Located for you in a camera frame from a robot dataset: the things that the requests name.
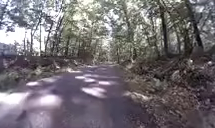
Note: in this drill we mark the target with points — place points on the wood of trees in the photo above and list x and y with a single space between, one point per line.
128 26

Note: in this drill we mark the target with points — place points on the grey asphalt forest path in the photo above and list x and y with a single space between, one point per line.
78 106

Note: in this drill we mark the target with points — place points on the leaf-covered earth bank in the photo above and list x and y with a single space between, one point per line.
25 68
175 93

